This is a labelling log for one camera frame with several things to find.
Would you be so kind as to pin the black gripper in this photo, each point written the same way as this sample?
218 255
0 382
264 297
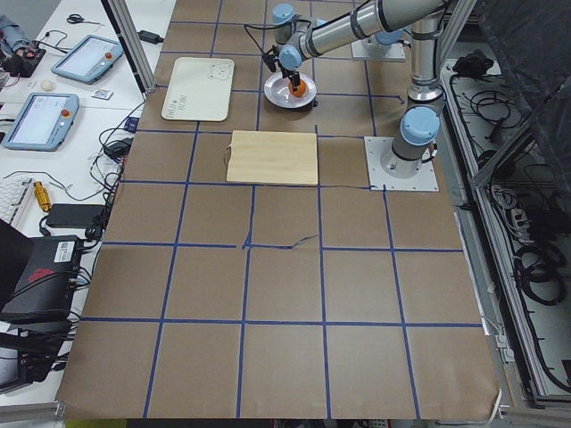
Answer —
292 72

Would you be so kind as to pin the orange fruit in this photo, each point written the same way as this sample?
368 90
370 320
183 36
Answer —
298 89

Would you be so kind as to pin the white round plate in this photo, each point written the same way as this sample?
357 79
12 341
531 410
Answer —
277 91

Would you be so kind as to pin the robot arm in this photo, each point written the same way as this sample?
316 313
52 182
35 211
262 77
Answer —
299 38

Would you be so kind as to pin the cream bear tray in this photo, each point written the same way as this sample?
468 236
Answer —
199 89

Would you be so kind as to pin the bamboo cutting board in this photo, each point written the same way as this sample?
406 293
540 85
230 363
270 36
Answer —
277 158

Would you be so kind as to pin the black power adapter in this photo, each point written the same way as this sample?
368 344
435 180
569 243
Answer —
150 37

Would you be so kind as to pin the upper blue teach pendant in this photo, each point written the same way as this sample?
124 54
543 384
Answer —
92 57

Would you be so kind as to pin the blue teach pendant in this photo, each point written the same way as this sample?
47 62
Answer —
43 122
92 57

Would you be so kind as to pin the black scissors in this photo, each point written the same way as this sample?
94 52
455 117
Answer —
76 18

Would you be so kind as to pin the lower blue teach pendant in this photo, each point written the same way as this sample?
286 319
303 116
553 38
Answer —
43 122

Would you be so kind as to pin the black flat power brick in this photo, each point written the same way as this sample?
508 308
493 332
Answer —
64 215

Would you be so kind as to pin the gold cylindrical tool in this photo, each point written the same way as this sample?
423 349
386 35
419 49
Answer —
42 197

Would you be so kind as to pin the white keyboard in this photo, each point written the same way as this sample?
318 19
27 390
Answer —
15 194

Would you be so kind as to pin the black computer box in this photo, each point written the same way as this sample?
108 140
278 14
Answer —
43 292

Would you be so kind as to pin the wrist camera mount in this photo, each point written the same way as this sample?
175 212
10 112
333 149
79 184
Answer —
270 58

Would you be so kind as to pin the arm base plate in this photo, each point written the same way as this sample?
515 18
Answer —
383 46
387 172

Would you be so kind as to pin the aluminium frame post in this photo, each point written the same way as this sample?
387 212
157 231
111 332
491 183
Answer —
119 16

